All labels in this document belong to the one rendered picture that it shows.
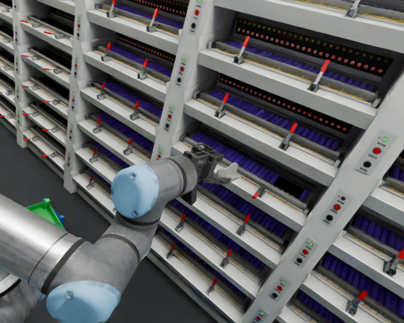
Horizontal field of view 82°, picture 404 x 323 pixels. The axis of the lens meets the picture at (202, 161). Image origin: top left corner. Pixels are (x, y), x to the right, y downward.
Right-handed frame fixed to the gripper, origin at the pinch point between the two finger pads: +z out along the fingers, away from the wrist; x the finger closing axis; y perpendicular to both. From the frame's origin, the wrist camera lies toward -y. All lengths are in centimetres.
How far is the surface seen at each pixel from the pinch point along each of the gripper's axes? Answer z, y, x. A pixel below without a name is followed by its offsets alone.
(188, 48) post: 14.6, 28.0, 35.7
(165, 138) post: 16.0, -9.6, 34.5
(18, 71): 15, -26, 174
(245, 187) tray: 17.7, -10.1, -6.3
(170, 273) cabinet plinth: 23, -80, 11
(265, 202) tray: 16.8, -10.3, -15.5
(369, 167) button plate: 15.4, 16.3, -35.3
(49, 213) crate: -6, -76, 79
